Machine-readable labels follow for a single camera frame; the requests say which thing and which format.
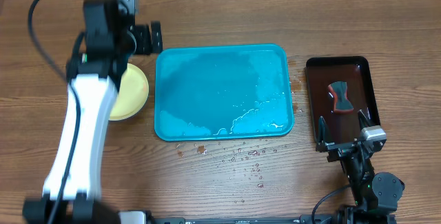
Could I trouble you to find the orange green scrub sponge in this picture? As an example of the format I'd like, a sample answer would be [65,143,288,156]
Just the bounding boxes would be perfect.
[328,81,353,114]

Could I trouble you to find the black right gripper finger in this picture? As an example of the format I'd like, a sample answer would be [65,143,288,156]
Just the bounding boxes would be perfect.
[358,110,374,130]
[318,116,334,145]

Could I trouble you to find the yellow plate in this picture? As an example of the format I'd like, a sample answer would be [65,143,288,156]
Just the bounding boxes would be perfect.
[109,63,149,121]

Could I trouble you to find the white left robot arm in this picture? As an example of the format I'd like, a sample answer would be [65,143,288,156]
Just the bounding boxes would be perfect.
[23,0,294,224]

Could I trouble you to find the black water tray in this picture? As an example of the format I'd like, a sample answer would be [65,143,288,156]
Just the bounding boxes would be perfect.
[305,56,380,144]

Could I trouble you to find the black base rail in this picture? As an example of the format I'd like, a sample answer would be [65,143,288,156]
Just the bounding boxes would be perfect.
[116,212,397,224]

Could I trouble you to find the teal plastic tray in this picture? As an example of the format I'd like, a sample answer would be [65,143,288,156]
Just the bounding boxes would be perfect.
[154,43,295,142]

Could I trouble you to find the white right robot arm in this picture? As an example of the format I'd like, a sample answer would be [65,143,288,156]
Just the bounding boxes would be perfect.
[309,110,405,224]

